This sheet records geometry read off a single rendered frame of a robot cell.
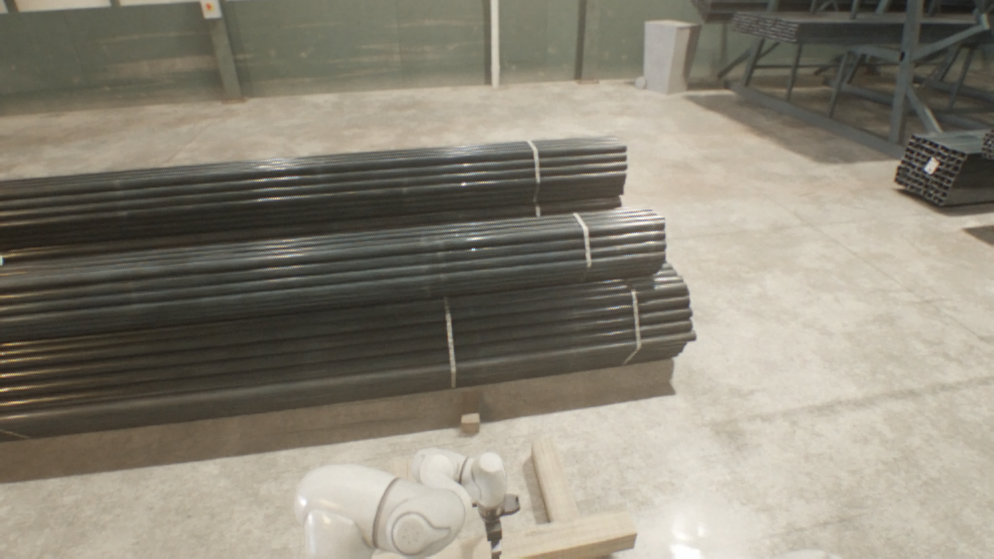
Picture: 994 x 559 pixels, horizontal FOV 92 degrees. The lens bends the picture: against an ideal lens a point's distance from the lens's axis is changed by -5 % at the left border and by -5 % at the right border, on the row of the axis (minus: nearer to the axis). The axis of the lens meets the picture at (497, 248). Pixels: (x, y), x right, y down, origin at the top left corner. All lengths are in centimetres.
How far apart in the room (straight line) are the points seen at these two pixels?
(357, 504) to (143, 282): 169
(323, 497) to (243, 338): 146
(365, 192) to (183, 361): 110
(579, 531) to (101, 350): 209
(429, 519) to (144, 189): 225
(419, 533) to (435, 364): 144
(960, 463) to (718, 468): 109
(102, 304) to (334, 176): 111
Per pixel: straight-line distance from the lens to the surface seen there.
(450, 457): 159
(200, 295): 244
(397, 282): 224
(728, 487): 247
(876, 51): 752
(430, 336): 235
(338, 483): 109
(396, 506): 104
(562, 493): 217
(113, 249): 308
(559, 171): 266
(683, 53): 892
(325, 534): 110
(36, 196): 314
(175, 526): 254
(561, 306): 241
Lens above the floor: 189
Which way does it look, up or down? 30 degrees down
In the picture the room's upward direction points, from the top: 1 degrees counter-clockwise
